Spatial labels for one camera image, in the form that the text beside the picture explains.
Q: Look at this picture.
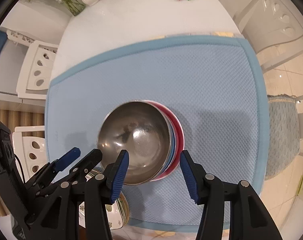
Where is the white cabinet blue panel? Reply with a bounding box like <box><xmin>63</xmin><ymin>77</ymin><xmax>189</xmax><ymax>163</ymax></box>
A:
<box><xmin>0</xmin><ymin>30</ymin><xmax>24</xmax><ymax>103</ymax></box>

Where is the striped tan rug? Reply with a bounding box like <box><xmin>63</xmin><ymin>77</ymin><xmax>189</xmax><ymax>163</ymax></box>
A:
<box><xmin>0</xmin><ymin>108</ymin><xmax>45</xmax><ymax>217</ymax></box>

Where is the pink cartoon bowl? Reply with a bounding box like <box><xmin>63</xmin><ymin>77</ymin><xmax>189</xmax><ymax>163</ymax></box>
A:
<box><xmin>151</xmin><ymin>100</ymin><xmax>185</xmax><ymax>182</ymax></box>

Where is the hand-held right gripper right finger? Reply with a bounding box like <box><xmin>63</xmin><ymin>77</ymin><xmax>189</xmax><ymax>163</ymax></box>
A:
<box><xmin>179</xmin><ymin>150</ymin><xmax>283</xmax><ymax>240</ymax></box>

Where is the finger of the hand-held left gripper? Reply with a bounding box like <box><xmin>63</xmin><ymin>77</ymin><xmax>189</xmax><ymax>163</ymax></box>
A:
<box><xmin>38</xmin><ymin>149</ymin><xmax>102</xmax><ymax>197</ymax></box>
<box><xmin>25</xmin><ymin>147</ymin><xmax>81</xmax><ymax>195</ymax></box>

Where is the red steel bowl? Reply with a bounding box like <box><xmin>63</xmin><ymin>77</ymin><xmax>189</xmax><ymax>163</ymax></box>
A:
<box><xmin>144</xmin><ymin>100</ymin><xmax>185</xmax><ymax>182</ymax></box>

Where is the black cable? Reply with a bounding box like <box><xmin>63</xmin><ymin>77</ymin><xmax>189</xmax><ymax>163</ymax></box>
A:
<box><xmin>14</xmin><ymin>154</ymin><xmax>25</xmax><ymax>183</ymax></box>

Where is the white carved chair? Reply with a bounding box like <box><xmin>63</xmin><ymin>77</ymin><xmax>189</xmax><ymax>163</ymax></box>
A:
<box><xmin>6</xmin><ymin>29</ymin><xmax>37</xmax><ymax>47</ymax></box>

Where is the blue textured mat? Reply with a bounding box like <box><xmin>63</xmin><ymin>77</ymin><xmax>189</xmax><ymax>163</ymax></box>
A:
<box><xmin>44</xmin><ymin>36</ymin><xmax>267</xmax><ymax>230</ymax></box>

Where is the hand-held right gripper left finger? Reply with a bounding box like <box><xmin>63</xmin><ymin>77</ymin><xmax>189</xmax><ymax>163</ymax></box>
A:
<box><xmin>40</xmin><ymin>149</ymin><xmax>130</xmax><ymax>240</ymax></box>

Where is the blue steel bowl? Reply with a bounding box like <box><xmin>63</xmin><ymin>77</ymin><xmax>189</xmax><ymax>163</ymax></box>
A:
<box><xmin>98</xmin><ymin>100</ymin><xmax>177</xmax><ymax>186</ymax></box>

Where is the round blue leaf plate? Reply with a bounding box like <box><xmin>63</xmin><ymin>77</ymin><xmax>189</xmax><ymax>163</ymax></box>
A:
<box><xmin>88</xmin><ymin>169</ymin><xmax>130</xmax><ymax>222</ymax></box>

